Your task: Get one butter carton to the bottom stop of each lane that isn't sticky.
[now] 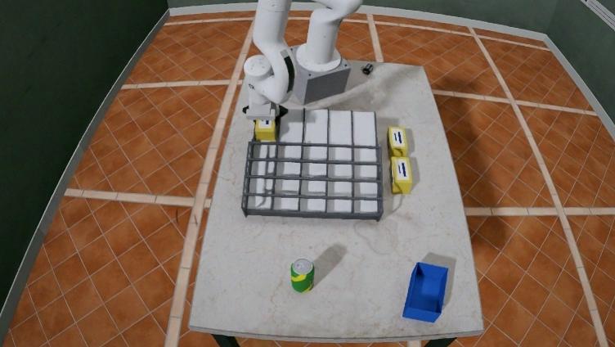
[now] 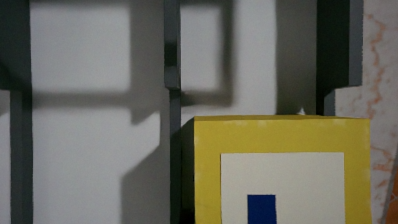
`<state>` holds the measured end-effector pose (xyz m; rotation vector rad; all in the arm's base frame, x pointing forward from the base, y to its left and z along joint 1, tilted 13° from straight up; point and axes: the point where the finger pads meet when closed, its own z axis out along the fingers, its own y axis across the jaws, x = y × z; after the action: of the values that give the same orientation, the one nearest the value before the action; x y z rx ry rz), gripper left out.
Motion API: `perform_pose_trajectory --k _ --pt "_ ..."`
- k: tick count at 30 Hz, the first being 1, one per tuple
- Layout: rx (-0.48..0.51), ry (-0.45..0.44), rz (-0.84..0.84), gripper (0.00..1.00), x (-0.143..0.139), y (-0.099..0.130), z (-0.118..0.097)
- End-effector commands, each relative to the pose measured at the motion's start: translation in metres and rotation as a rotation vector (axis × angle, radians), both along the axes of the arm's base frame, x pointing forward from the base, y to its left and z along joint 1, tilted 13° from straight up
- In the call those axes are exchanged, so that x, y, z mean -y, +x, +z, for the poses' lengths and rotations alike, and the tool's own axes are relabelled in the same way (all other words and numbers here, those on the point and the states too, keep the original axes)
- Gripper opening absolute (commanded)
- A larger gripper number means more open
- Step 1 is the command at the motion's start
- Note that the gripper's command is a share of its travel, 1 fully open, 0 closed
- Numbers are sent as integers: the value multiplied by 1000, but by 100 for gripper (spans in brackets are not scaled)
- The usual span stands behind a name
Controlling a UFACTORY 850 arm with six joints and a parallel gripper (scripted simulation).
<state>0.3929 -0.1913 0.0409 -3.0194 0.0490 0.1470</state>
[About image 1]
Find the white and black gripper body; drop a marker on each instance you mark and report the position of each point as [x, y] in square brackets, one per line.
[274, 106]

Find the grey metal grid rack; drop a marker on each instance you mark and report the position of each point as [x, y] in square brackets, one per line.
[313, 188]

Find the yellow butter carton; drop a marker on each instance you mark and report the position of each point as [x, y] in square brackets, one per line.
[400, 175]
[265, 131]
[396, 142]

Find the green and yellow drink can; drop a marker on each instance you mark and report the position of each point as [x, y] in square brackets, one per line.
[302, 275]

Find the blue open box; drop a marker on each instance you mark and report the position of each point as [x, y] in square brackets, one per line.
[425, 300]

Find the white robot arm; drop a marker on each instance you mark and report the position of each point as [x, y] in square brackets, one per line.
[273, 74]

